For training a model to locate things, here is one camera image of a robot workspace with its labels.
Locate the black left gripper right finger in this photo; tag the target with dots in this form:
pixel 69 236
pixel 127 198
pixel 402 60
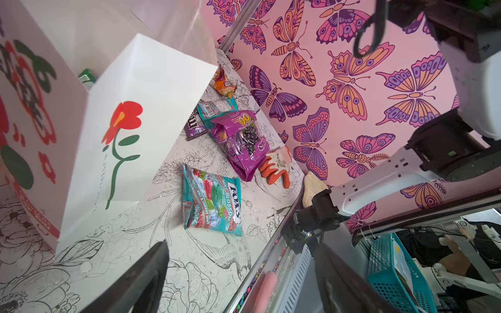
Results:
pixel 341 288

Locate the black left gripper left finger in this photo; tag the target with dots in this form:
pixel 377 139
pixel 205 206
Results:
pixel 140 288

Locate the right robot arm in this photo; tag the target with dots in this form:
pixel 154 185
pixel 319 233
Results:
pixel 461 144

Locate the teal red candy bag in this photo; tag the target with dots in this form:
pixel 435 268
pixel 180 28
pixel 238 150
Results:
pixel 211 201

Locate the purple blackcurrant candy bag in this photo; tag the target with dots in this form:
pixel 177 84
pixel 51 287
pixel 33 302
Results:
pixel 240 137

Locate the teal mint candy bag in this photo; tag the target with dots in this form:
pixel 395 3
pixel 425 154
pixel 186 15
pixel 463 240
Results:
pixel 208 110

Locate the white floral paper bag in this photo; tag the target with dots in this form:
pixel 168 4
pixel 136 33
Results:
pixel 77 158

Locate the orange lemon candy bag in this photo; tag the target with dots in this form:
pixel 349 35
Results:
pixel 222 84

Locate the teal plastic basket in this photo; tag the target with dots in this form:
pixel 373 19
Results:
pixel 396 277

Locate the beige leather glove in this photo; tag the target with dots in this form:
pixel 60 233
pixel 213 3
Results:
pixel 312 186

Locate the brown chocolate candy packet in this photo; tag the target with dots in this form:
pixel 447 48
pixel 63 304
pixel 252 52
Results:
pixel 194 127

